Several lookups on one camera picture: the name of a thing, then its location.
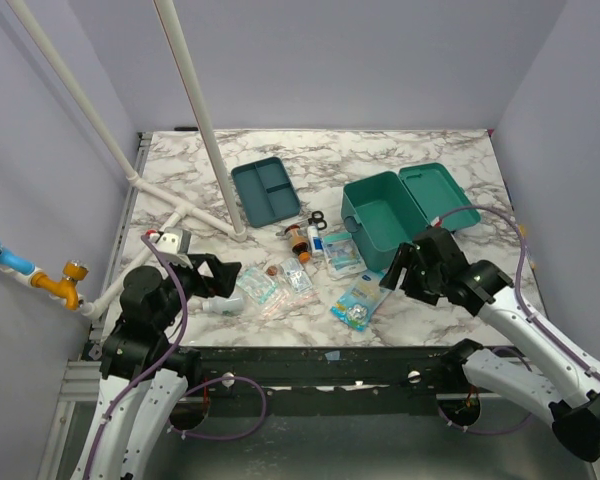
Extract teal medicine kit box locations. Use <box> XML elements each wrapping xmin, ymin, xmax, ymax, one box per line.
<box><xmin>341</xmin><ymin>163</ymin><xmax>471</xmax><ymax>271</ymax></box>

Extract blue white gauze packet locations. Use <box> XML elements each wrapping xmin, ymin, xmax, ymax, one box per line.
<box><xmin>322</xmin><ymin>231</ymin><xmax>367</xmax><ymax>280</ymax></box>

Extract teal divided tray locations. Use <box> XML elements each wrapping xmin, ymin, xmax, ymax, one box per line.
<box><xmin>231</xmin><ymin>157</ymin><xmax>301</xmax><ymax>228</ymax></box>

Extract orange blue pipe valve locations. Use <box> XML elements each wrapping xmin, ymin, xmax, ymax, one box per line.
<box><xmin>0</xmin><ymin>241</ymin><xmax>88</xmax><ymax>311</ymax></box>

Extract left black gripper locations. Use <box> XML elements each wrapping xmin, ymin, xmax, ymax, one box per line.
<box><xmin>156</xmin><ymin>251</ymin><xmax>242</xmax><ymax>330</ymax></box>

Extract brown medicine bottle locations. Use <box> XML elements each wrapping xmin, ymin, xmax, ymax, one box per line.
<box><xmin>286</xmin><ymin>225</ymin><xmax>311</xmax><ymax>264</ymax></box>

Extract teal bandage packet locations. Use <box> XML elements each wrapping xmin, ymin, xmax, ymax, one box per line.
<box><xmin>236</xmin><ymin>267</ymin><xmax>277</xmax><ymax>305</ymax></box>

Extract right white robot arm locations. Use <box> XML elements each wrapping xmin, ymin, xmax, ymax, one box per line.
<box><xmin>380</xmin><ymin>227</ymin><xmax>600</xmax><ymax>462</ymax></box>

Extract black handled scissors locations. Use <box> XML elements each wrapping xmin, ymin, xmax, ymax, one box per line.
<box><xmin>307</xmin><ymin>210</ymin><xmax>327</xmax><ymax>231</ymax></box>

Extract white plastic bottle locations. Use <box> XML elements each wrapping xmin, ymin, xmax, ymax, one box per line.
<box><xmin>202</xmin><ymin>294</ymin><xmax>245</xmax><ymax>316</ymax></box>

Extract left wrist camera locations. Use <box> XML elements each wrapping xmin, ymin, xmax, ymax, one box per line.
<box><xmin>154</xmin><ymin>227</ymin><xmax>193</xmax><ymax>268</ymax></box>

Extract white pvc pipe frame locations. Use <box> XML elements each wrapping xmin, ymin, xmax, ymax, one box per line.
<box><xmin>4</xmin><ymin>0</ymin><xmax>251</xmax><ymax>321</ymax></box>

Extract small blue wipe packets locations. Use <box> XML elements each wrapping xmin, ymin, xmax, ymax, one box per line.
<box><xmin>280</xmin><ymin>258</ymin><xmax>313</xmax><ymax>294</ymax></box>

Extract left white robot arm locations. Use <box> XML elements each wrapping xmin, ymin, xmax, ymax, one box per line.
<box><xmin>72</xmin><ymin>254</ymin><xmax>242</xmax><ymax>479</ymax></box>

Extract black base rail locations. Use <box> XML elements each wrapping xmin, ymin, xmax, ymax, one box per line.
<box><xmin>175</xmin><ymin>347</ymin><xmax>470</xmax><ymax>418</ymax></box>

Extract small white blue tube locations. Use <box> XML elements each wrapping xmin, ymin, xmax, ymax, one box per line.
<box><xmin>307</xmin><ymin>224</ymin><xmax>324</xmax><ymax>256</ymax></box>

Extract clear zip bag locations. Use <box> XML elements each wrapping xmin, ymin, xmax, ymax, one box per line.
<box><xmin>260</xmin><ymin>286</ymin><xmax>319</xmax><ymax>318</ymax></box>

